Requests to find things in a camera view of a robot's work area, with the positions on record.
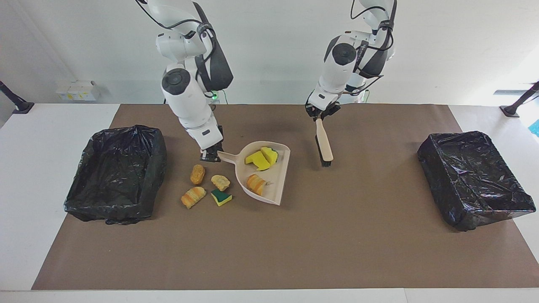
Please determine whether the green and yellow sponge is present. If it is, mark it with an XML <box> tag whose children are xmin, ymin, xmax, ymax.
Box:
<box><xmin>211</xmin><ymin>189</ymin><xmax>233</xmax><ymax>207</ymax></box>

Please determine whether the squarish yellow sponge piece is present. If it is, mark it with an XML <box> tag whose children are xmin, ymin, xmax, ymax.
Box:
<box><xmin>260</xmin><ymin>146</ymin><xmax>279</xmax><ymax>165</ymax></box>

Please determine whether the brown table mat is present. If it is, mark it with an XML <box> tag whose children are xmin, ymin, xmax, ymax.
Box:
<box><xmin>32</xmin><ymin>104</ymin><xmax>539</xmax><ymax>291</ymax></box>

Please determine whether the pale bread piece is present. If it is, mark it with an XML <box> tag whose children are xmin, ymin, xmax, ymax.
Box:
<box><xmin>211</xmin><ymin>174</ymin><xmax>231</xmax><ymax>191</ymax></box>

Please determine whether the pale torn bread chunk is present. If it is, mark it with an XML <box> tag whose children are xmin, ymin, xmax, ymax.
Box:
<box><xmin>246</xmin><ymin>174</ymin><xmax>272</xmax><ymax>197</ymax></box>

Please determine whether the striped croissant bread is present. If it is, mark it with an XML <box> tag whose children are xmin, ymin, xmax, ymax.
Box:
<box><xmin>181</xmin><ymin>186</ymin><xmax>207</xmax><ymax>209</ymax></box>

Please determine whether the beige plastic dustpan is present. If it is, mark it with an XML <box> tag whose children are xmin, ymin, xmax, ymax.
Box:
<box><xmin>217</xmin><ymin>141</ymin><xmax>291</xmax><ymax>206</ymax></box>

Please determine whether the notched yellow sponge piece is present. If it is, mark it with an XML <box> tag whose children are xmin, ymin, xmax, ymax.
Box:
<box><xmin>245</xmin><ymin>151</ymin><xmax>271</xmax><ymax>171</ymax></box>

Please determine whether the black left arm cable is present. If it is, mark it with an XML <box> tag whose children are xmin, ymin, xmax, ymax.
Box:
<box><xmin>351</xmin><ymin>0</ymin><xmax>395</xmax><ymax>91</ymax></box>

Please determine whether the black bag-lined bin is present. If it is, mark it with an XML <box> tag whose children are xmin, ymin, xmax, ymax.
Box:
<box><xmin>417</xmin><ymin>131</ymin><xmax>537</xmax><ymax>232</ymax></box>
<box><xmin>63</xmin><ymin>125</ymin><xmax>168</xmax><ymax>225</ymax></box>

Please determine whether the oval brown bread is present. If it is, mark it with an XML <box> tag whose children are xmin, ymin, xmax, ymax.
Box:
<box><xmin>190</xmin><ymin>164</ymin><xmax>206</xmax><ymax>185</ymax></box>

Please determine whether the black camera stand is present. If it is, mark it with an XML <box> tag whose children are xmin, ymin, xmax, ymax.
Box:
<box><xmin>499</xmin><ymin>81</ymin><xmax>539</xmax><ymax>118</ymax></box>
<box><xmin>0</xmin><ymin>80</ymin><xmax>35</xmax><ymax>114</ymax></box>

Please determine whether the beige hand brush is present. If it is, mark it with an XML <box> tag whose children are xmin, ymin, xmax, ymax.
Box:
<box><xmin>315</xmin><ymin>119</ymin><xmax>334</xmax><ymax>167</ymax></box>

